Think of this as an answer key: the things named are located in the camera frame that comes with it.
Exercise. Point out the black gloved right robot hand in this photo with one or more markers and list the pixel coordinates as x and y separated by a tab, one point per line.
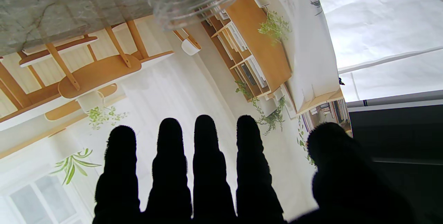
207	189

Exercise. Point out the printed room backdrop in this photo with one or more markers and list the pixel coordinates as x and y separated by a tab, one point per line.
173	78

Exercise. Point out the black flat panel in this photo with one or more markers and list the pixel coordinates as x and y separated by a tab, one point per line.
398	154

